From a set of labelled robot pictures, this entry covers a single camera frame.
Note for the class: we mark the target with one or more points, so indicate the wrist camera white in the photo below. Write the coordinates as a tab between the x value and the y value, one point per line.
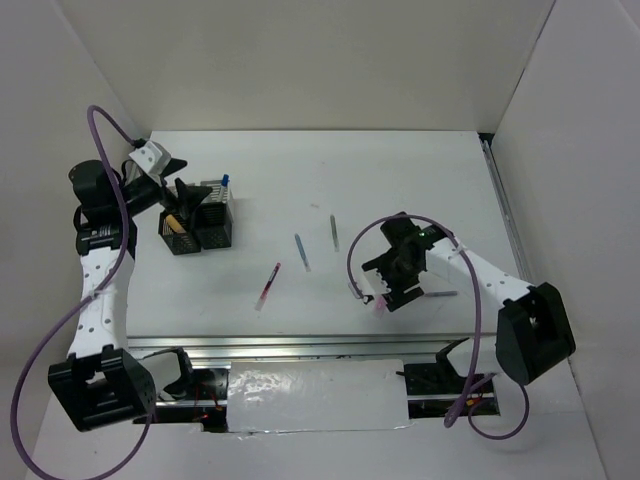
367	288
151	157

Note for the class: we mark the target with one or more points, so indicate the black container front left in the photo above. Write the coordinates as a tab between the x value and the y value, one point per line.
178	244

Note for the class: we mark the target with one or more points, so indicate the purple pink highlighter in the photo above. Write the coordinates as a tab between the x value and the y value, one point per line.
378	306

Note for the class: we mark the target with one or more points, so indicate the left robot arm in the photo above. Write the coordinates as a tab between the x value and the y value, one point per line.
100	383

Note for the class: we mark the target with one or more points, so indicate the aluminium rail frame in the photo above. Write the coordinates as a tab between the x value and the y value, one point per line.
290	182

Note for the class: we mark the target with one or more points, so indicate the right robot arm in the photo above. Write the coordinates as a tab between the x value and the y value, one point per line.
533	332

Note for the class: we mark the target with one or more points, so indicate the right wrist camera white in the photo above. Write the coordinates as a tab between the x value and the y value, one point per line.
367	288

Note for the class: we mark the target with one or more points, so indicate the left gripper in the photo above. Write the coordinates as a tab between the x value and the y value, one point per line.
189	197

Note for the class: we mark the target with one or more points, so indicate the grey green pen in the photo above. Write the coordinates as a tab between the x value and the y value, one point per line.
334	233

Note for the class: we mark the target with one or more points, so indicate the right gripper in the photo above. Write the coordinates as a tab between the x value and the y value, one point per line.
397	295

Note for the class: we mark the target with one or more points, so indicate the light blue pen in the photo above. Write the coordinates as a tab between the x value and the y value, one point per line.
302	252

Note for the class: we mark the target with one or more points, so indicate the white cover sheet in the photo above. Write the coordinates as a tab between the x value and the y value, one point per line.
324	396

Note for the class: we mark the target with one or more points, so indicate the white container back right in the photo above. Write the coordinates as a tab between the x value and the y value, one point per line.
212	196

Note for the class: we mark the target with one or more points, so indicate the red pen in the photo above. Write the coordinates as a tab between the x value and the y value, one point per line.
264	293

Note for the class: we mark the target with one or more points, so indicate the black container front right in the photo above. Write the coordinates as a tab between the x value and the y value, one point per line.
213	225

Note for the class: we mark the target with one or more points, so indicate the black container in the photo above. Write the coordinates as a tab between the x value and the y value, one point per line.
213	225
178	244

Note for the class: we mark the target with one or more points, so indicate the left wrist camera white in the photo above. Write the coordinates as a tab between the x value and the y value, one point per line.
151	157

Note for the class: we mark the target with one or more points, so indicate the dark purple pen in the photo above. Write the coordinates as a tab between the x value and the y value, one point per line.
441	294

